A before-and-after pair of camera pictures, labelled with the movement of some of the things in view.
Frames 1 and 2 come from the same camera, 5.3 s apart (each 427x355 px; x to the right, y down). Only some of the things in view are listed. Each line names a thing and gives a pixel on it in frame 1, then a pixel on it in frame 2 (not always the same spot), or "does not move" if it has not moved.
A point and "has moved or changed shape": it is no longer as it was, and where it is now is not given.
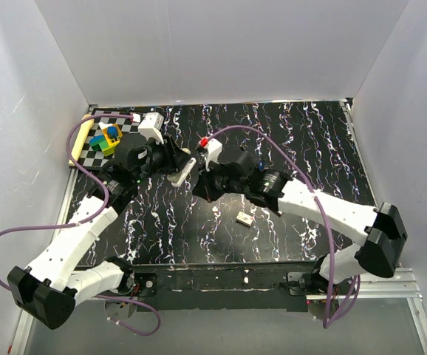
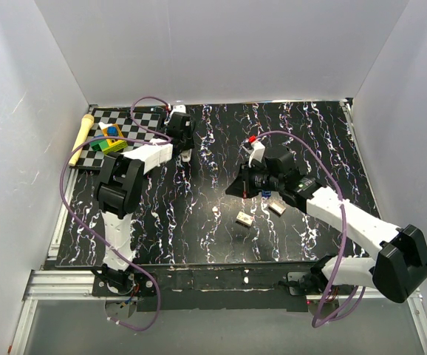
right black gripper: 204,188 -> 241,186
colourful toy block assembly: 106,142 does not move
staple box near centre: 244,218 does not move
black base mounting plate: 224,288 does not move
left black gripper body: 164,160 -> 188,140
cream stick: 179,177 has moved or changed shape
